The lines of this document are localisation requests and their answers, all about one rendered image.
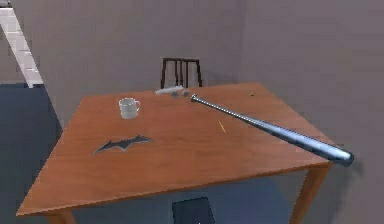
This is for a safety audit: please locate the pale grey flat bar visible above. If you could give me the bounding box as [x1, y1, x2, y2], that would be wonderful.
[154, 85, 185, 96]

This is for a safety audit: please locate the dark wooden chair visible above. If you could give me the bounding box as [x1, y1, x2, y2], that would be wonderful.
[160, 57, 204, 90]

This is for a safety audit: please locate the brown wooden table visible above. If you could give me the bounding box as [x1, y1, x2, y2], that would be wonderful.
[15, 82, 334, 224]

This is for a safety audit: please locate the white mug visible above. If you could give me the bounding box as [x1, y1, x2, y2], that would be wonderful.
[118, 97, 142, 120]

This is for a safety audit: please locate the dark grey bat-shaped object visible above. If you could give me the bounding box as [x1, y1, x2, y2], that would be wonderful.
[92, 134, 154, 156]

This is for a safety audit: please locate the silver blue baseball bat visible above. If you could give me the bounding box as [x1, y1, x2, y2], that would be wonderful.
[189, 93, 355, 167]

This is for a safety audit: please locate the white slatted frame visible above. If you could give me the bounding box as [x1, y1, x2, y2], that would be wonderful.
[0, 6, 45, 89]

